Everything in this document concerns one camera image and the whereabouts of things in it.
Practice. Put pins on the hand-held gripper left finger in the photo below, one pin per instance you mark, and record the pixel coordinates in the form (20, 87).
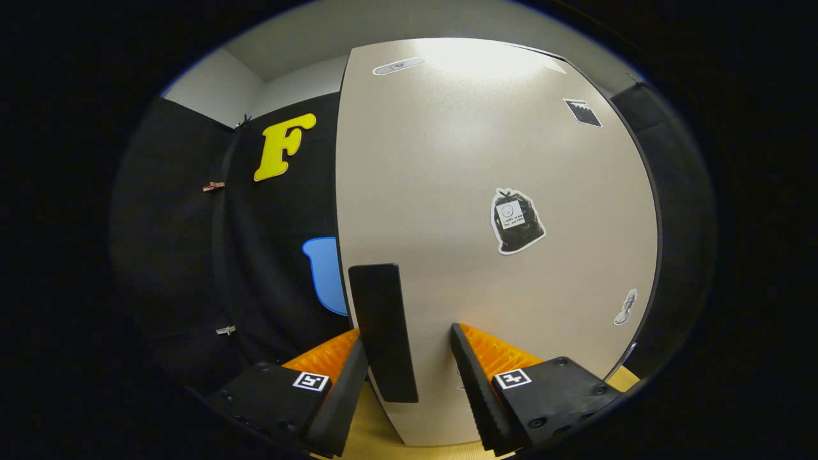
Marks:
(345, 396)

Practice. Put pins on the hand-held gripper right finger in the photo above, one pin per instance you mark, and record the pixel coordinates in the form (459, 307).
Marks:
(479, 390)

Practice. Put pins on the white clip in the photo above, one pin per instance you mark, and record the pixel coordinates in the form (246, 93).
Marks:
(225, 330)

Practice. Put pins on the black backdrop cloth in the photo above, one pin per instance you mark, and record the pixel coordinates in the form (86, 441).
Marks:
(179, 255)

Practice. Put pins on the red clip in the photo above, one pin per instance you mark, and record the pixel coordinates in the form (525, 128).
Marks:
(214, 186)

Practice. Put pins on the black clip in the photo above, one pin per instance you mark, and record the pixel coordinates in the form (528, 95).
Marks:
(243, 121)

